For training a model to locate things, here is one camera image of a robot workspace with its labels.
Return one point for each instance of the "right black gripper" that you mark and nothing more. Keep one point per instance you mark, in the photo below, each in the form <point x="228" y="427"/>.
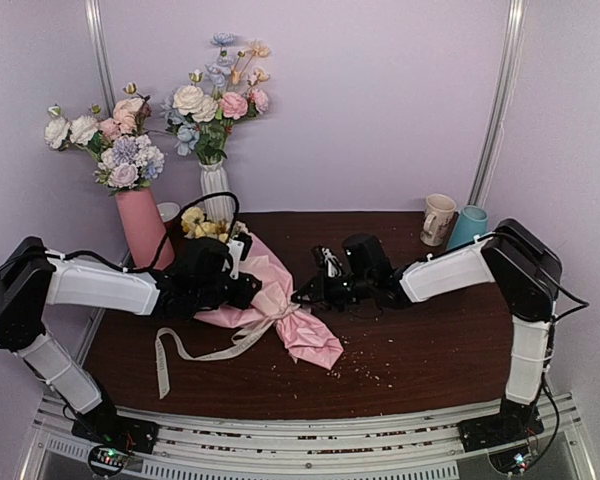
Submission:
<point x="323" y="286"/>

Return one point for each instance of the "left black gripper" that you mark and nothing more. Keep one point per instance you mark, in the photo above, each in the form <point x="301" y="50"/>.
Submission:
<point x="244" y="295"/>

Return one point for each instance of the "pink wrapping paper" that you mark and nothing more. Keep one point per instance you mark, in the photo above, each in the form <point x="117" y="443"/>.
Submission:
<point x="304" y="336"/>

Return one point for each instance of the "yellow blue flower bunch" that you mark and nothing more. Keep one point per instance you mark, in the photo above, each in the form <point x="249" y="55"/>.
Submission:
<point x="196" y="224"/>

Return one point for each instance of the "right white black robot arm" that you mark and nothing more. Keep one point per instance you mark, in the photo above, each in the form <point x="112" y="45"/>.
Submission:
<point x="527" y="274"/>

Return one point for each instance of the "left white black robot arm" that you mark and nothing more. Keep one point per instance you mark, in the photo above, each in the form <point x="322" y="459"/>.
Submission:
<point x="33" y="277"/>

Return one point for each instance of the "pink vase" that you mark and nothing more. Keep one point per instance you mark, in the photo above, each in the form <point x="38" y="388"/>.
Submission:
<point x="142" y="224"/>

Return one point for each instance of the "pastel flowers in pink vase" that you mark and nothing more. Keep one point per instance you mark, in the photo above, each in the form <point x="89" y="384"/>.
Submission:
<point x="126" y="159"/>

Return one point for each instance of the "pastel flowers in white vase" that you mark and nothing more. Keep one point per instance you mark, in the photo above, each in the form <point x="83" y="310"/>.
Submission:
<point x="201" y="115"/>

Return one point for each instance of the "teal vase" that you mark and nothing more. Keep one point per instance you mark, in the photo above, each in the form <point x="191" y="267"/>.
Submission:
<point x="472" y="221"/>

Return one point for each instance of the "red white bowl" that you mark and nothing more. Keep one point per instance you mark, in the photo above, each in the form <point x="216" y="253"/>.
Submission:
<point x="169" y="212"/>

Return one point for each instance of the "cream floral mug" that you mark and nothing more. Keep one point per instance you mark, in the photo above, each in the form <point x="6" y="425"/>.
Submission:
<point x="439" y="211"/>

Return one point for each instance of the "left round status board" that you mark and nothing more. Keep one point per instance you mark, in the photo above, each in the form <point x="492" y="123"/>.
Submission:
<point x="105" y="461"/>

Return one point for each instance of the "round status board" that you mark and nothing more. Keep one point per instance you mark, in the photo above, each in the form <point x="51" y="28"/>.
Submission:
<point x="105" y="461"/>
<point x="517" y="458"/>

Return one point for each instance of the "right round status board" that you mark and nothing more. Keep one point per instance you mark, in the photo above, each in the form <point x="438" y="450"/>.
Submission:
<point x="517" y="458"/>

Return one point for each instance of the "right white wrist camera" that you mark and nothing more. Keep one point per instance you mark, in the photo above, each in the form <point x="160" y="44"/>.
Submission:
<point x="327" y="261"/>

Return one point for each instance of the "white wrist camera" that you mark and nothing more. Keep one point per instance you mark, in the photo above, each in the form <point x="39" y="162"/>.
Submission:
<point x="327" y="261"/>
<point x="238" y="250"/>

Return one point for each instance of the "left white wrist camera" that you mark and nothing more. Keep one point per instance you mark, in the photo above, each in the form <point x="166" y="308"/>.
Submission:
<point x="238" y="250"/>

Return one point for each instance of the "aluminium rail base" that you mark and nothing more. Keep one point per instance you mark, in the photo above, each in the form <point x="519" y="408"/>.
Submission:
<point x="423" y="445"/>

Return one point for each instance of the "left aluminium post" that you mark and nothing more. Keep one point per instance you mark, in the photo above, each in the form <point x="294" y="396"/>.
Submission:
<point x="97" y="37"/>

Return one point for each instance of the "aluminium post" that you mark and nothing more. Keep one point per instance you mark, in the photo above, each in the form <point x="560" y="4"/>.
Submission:
<point x="97" y="37"/>
<point x="504" y="92"/>

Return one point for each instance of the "right aluminium post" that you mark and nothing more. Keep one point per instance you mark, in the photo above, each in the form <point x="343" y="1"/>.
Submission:
<point x="504" y="92"/>

